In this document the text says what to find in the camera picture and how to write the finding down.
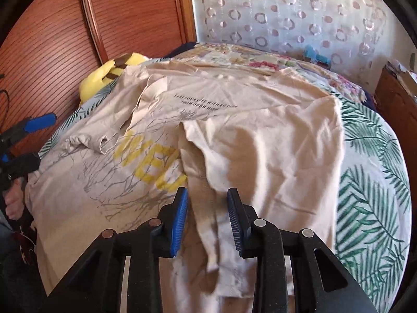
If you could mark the ribbed wooden headboard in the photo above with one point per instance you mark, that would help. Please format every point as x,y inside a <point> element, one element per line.
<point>49,39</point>

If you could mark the person's left hand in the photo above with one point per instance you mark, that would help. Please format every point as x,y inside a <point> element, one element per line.
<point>13,202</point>

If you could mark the beige printed T-shirt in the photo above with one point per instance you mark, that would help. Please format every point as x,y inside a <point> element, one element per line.
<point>260,137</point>

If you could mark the wooden dresser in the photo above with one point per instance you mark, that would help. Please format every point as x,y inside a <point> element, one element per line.
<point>397,114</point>

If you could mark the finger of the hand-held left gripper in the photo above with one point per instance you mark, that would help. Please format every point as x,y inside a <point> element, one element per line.
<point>40,122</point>
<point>26,163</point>

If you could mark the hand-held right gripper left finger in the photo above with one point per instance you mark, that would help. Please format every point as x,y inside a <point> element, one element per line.
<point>180,225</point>

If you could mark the yellow plush toy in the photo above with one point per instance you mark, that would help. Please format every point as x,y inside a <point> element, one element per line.
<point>94,84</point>

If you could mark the circle pattern sheer curtain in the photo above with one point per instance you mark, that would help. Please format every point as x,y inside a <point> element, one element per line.
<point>277,6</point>

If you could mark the dark red patterned cloth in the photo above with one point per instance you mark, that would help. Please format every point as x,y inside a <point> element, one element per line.
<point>27,246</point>

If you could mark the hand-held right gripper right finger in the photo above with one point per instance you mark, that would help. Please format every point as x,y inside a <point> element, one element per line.
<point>235,225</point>

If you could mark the teal tissue box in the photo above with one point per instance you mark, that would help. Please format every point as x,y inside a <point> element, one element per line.
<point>315,55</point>

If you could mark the cardboard box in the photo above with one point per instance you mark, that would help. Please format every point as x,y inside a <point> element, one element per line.
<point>409,83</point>

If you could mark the green leaf print bed cover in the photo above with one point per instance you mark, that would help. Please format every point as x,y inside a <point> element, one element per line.
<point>368,202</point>

